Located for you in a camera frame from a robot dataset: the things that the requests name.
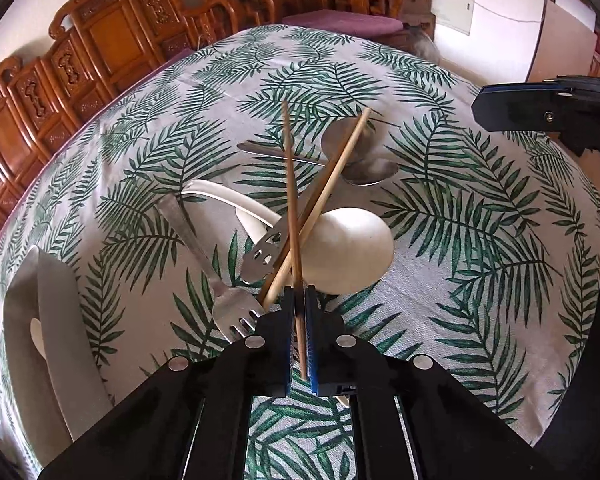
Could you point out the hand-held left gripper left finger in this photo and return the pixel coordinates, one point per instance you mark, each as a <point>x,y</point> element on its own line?
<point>286,340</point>

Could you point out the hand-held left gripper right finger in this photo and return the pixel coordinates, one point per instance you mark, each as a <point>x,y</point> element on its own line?
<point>312,340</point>

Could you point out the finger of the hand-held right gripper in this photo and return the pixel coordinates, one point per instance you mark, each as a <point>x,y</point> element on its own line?
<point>580,82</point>
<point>520,110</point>

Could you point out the metal fork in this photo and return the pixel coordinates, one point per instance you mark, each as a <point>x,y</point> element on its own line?
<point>230,305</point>

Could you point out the smiley-face metal spoon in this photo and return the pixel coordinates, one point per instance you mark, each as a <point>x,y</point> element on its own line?
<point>259,260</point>

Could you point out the large white spoon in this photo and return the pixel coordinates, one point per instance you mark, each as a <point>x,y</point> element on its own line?
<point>350,250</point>

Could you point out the wooden chopstick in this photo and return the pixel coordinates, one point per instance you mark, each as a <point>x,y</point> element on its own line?
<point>291,200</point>
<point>341,159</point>

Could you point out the grey metal tray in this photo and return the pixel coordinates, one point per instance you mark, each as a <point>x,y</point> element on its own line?
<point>65,350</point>

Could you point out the white board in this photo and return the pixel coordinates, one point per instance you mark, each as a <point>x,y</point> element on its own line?
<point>560,40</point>

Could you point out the white electrical panel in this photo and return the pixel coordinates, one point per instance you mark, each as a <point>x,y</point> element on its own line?
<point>455,5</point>

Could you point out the wooden cabinet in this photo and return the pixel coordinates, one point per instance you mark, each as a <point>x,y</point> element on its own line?
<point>417,7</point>

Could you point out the leaf-print tablecloth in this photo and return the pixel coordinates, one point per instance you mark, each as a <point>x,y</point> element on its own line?
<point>480,260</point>

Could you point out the plain metal spoon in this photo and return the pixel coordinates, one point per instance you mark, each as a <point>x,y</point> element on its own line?
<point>375,171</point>

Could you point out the white soup spoon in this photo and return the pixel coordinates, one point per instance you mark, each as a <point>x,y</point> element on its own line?
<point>215,192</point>

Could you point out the purple seat cushion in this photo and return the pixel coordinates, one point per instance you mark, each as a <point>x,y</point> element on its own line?
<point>340,20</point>

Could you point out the wooden spoon in tray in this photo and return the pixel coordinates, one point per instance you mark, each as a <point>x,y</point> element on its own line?
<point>36,336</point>

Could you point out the carved wooden bench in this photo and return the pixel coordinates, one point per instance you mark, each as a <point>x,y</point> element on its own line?
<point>110,30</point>

